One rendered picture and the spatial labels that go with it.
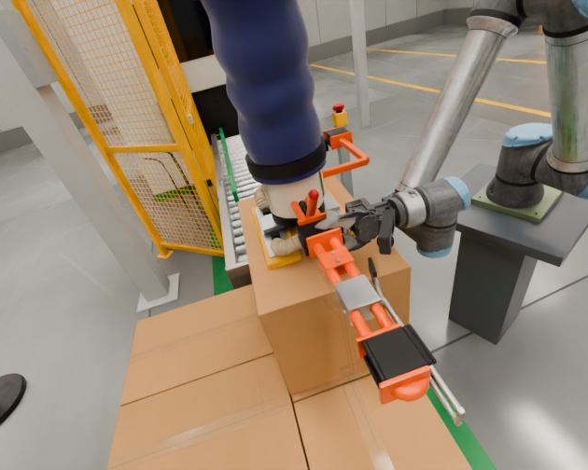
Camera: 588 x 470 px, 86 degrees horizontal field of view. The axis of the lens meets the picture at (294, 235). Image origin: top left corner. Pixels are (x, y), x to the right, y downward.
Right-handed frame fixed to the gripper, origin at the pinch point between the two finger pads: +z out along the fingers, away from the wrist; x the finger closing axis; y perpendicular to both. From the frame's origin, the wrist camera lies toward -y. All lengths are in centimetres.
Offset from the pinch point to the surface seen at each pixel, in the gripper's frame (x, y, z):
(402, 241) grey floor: -110, 108, -83
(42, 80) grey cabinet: 38, 129, 90
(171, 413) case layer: -57, 6, 60
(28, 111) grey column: 27, 131, 104
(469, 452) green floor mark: -110, -20, -40
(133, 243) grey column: -60, 130, 95
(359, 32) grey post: 2, 345, -162
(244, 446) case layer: -56, -11, 37
